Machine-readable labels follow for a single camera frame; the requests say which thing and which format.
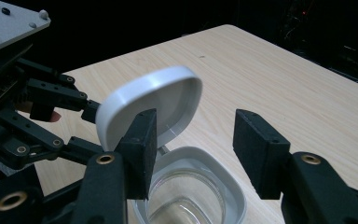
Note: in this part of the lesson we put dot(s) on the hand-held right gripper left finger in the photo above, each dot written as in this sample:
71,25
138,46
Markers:
140,152

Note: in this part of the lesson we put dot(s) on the grey lidded container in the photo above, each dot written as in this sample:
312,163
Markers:
155,84

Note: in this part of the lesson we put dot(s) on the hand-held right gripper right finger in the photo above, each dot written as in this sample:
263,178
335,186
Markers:
258,155

